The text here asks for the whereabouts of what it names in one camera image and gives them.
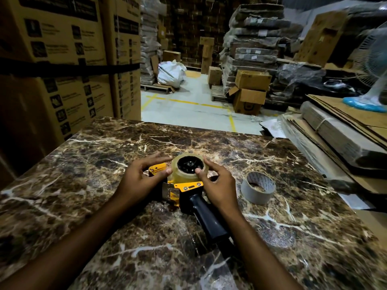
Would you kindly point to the person's left hand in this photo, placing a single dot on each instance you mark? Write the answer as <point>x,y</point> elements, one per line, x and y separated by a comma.
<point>136,184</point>

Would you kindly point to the person's right hand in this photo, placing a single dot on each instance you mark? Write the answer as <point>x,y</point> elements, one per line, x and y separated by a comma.
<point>222,190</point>

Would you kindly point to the person's left thumb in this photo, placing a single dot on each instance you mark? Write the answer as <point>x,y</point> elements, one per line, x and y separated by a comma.
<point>159,175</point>

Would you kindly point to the person's right thumb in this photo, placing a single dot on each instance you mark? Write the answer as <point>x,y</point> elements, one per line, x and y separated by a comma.
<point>202,174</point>

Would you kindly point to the clear packing tape roll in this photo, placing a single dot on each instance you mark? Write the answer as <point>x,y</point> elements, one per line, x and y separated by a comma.
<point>181,175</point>

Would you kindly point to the yellow black tape dispenser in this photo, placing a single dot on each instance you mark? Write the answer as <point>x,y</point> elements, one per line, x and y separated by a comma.
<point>205,217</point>

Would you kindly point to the person's left forearm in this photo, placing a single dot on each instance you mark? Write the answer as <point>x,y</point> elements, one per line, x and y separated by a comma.
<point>66,250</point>

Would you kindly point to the person's right forearm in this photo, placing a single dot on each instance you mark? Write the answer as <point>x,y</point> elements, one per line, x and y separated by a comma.
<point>260,256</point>

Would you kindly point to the empty grey tape core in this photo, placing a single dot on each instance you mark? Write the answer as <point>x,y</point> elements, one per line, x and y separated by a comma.
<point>257,194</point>

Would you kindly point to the grey plastic pallet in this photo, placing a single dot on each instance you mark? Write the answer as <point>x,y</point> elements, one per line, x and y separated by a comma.
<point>218,93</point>

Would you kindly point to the open brown cardboard box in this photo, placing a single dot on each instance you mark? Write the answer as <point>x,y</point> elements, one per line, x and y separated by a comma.
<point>248,102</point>

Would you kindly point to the wooden pallet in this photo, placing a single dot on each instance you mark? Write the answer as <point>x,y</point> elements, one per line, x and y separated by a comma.
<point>155,88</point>

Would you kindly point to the plain brown cardboard box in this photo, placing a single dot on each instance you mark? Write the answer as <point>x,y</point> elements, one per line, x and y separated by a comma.
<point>215,76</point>

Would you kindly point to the white plastic sack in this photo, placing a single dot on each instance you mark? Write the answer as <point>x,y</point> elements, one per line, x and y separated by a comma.
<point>170,73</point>

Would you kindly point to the closed brown cardboard box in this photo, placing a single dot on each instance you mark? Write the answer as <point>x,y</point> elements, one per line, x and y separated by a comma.
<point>252,80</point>

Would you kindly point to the stack of flattened cartons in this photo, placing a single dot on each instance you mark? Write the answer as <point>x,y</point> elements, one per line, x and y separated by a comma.
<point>317,157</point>

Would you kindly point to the small brown cardboard box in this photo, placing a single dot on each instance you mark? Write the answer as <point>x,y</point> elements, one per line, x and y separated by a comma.
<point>171,56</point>

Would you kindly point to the tall stacked cardboard boxes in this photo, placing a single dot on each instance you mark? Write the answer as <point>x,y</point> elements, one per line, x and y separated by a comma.
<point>207,54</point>

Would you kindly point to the stack of wrapped flat bundles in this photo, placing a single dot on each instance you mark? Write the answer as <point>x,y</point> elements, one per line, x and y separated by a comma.
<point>148,42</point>

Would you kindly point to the tall printed cardboard box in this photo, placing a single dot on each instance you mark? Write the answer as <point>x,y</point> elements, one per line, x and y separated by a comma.
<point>125,45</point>

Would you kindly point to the large printed cardboard box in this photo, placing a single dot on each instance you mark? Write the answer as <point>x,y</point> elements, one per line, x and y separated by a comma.
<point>45,96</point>

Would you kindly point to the black plastic wrap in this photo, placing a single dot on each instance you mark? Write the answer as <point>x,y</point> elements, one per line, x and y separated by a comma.
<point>299,73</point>

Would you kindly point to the pile of wrapped flat packs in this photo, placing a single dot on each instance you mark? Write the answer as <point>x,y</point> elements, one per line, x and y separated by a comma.
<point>254,42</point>

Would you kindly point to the tied bundle of flat cardboard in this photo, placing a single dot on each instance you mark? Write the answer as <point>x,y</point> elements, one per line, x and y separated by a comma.
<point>341,135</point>

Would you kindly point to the flat cardboard sheets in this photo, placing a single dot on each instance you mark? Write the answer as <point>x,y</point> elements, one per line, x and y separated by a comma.
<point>359,114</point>

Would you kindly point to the leaning flattened cardboard box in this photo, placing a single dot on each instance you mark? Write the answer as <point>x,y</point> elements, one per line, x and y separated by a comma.
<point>320,39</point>

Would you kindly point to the white blue table fan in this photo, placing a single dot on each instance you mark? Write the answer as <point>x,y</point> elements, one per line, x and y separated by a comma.
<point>373,57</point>

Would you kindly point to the wall of stacked brown boxes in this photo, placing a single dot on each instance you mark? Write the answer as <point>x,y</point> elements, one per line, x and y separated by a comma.
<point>193,24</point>

